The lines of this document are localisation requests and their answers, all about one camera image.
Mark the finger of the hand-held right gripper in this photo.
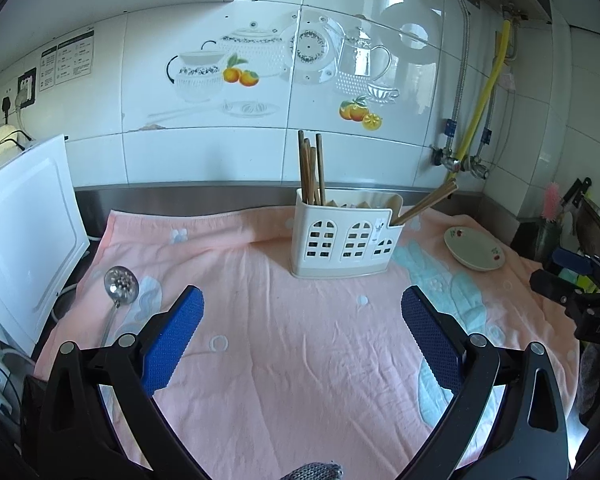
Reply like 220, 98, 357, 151
530, 269, 588, 306
550, 247, 600, 281

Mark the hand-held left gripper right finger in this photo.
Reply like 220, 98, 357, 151
401, 285, 568, 480

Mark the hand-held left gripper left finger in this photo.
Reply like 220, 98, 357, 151
42, 285, 204, 480

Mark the white plastic utensil holder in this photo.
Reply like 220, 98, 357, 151
288, 187, 403, 280

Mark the group of wooden chopsticks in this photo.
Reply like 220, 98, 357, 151
298, 130, 460, 226

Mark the person's right forearm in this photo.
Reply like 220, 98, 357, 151
572, 342, 600, 413

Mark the slotted metal skimmer spoon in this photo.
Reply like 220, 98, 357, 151
99, 266, 141, 348

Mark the white floral ceramic plate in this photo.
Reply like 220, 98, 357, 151
443, 226, 507, 272

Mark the pink printed towel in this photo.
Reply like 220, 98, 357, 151
32, 205, 581, 480

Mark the metal water valve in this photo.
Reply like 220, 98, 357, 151
430, 145, 463, 168
462, 155, 491, 180

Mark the white plastic cutting board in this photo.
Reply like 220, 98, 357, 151
0, 134, 91, 357

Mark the grey knitted sweater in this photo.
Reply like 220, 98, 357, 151
279, 462, 344, 480

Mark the black-handled knife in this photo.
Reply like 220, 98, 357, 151
560, 177, 593, 208

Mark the yellow gas hose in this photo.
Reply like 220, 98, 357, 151
445, 19, 512, 186

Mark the long steel flexible hose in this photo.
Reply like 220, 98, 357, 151
445, 0, 471, 156

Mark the black power cable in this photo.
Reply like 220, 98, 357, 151
0, 130, 35, 161

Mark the black wall socket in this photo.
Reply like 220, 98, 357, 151
19, 67, 37, 109

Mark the instruction wall sticker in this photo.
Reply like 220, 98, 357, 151
39, 30, 97, 92

